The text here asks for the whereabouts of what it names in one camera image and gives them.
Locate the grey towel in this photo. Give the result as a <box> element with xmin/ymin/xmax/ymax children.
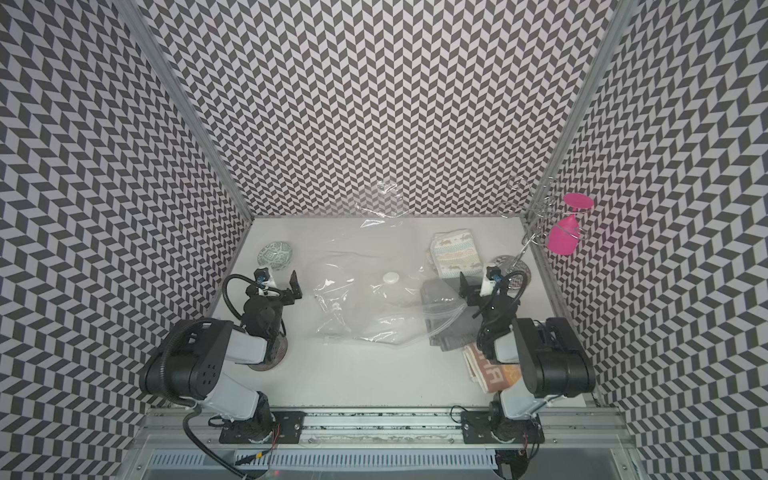
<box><xmin>420</xmin><ymin>278</ymin><xmax>481</xmax><ymax>352</ymax></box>

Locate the clear plastic vacuum bag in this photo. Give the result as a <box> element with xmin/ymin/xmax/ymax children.
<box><xmin>305</xmin><ymin>180</ymin><xmax>440</xmax><ymax>347</ymax></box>

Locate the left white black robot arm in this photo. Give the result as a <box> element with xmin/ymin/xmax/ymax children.
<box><xmin>139</xmin><ymin>267</ymin><xmax>303</xmax><ymax>443</ymax></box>

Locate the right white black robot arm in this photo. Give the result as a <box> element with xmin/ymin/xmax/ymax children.
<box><xmin>459</xmin><ymin>267</ymin><xmax>596</xmax><ymax>447</ymax></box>

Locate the green patterned small bowl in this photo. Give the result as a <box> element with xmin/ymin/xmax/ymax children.
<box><xmin>257</xmin><ymin>241</ymin><xmax>294</xmax><ymax>271</ymax></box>

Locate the pink plastic wine glass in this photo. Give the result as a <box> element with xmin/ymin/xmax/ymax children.
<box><xmin>545</xmin><ymin>192</ymin><xmax>595</xmax><ymax>256</ymax></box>

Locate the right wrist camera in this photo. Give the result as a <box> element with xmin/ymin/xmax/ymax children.
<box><xmin>480</xmin><ymin>266</ymin><xmax>502</xmax><ymax>297</ymax></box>

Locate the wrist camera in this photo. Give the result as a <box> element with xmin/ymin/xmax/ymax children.
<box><xmin>253</xmin><ymin>267</ymin><xmax>276</xmax><ymax>288</ymax></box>
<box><xmin>480</xmin><ymin>266</ymin><xmax>502</xmax><ymax>297</ymax></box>

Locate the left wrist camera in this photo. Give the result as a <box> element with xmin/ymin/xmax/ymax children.
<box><xmin>253</xmin><ymin>267</ymin><xmax>276</xmax><ymax>288</ymax></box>

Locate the right black corrugated cable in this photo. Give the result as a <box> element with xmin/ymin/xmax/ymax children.
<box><xmin>500</xmin><ymin>269</ymin><xmax>532</xmax><ymax>307</ymax></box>

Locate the black corrugated cable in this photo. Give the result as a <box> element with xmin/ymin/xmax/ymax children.
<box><xmin>500</xmin><ymin>269</ymin><xmax>532</xmax><ymax>307</ymax></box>
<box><xmin>221</xmin><ymin>273</ymin><xmax>271</xmax><ymax>328</ymax></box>

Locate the left black corrugated cable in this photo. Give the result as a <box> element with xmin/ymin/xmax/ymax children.
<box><xmin>221</xmin><ymin>273</ymin><xmax>271</xmax><ymax>328</ymax></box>

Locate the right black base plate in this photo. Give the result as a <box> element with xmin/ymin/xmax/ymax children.
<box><xmin>459</xmin><ymin>411</ymin><xmax>545</xmax><ymax>445</ymax></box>

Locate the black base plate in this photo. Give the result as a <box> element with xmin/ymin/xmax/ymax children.
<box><xmin>459</xmin><ymin>411</ymin><xmax>545</xmax><ymax>445</ymax></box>
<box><xmin>219</xmin><ymin>410</ymin><xmax>306</xmax><ymax>445</ymax></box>

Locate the chrome wire glass rack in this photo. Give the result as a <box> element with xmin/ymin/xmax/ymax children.
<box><xmin>487</xmin><ymin>175</ymin><xmax>558</xmax><ymax>282</ymax></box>

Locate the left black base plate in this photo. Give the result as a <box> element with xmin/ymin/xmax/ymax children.
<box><xmin>219</xmin><ymin>410</ymin><xmax>306</xmax><ymax>445</ymax></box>

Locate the aluminium mounting rail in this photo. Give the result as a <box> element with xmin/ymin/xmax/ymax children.
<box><xmin>134</xmin><ymin>406</ymin><xmax>631</xmax><ymax>450</ymax></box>

